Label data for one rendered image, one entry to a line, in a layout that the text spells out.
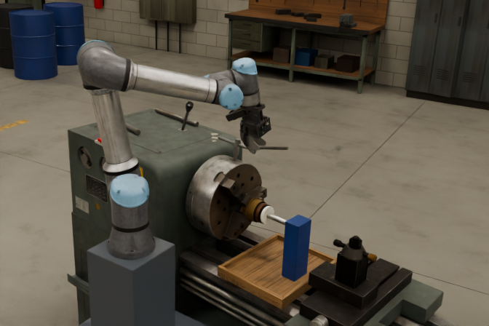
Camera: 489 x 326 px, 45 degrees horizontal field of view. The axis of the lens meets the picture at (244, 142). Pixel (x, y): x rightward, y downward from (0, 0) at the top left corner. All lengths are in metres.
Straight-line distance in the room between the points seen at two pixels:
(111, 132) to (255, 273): 0.76
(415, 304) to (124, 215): 1.00
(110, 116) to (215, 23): 8.11
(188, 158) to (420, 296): 0.97
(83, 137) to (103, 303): 0.78
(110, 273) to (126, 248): 0.10
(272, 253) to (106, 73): 1.04
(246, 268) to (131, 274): 0.55
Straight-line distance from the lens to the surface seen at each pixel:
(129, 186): 1.84
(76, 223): 2.74
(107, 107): 1.87
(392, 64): 8.83
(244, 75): 1.93
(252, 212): 2.20
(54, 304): 3.68
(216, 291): 2.31
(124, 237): 1.88
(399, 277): 2.15
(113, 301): 1.97
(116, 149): 1.92
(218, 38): 9.93
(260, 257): 2.33
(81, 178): 2.59
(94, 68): 1.72
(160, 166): 2.19
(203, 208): 2.20
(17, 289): 3.87
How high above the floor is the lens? 2.08
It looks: 20 degrees down
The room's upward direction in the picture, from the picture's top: 2 degrees clockwise
